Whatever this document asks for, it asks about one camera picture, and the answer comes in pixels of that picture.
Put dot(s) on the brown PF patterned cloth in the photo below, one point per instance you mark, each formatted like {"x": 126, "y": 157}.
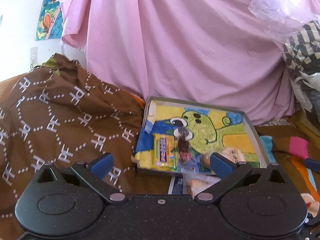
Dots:
{"x": 61, "y": 113}

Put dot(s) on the grey box with frog drawing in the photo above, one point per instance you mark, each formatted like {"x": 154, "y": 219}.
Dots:
{"x": 203, "y": 126}

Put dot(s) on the colourful cartoon blanket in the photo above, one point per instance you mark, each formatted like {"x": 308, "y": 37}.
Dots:
{"x": 288, "y": 146}

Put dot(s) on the blue and white snack packet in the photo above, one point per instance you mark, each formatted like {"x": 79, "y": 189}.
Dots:
{"x": 176, "y": 186}

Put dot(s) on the round bun snack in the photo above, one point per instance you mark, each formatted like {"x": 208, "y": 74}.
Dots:
{"x": 232, "y": 154}

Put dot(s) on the toast bread clear packet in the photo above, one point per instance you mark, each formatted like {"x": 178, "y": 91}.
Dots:
{"x": 195, "y": 183}

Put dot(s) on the pink bed sheet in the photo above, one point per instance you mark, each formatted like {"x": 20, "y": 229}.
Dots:
{"x": 214, "y": 52}

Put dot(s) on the yellow candy packet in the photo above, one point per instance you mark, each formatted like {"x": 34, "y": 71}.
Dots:
{"x": 164, "y": 152}

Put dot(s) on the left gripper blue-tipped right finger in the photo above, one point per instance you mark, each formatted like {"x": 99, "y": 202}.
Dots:
{"x": 232, "y": 175}

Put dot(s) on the black white striped cloth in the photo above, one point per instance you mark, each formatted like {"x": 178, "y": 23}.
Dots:
{"x": 301, "y": 55}

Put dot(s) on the dark brown wrapped snack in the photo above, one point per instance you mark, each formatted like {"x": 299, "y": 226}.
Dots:
{"x": 184, "y": 149}

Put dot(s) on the clear plastic bag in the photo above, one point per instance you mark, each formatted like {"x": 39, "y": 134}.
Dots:
{"x": 282, "y": 19}

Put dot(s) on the colourful wall poster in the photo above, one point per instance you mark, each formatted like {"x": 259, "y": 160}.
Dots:
{"x": 50, "y": 23}

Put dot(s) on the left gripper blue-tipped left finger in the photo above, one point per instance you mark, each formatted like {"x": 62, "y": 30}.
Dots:
{"x": 91, "y": 176}

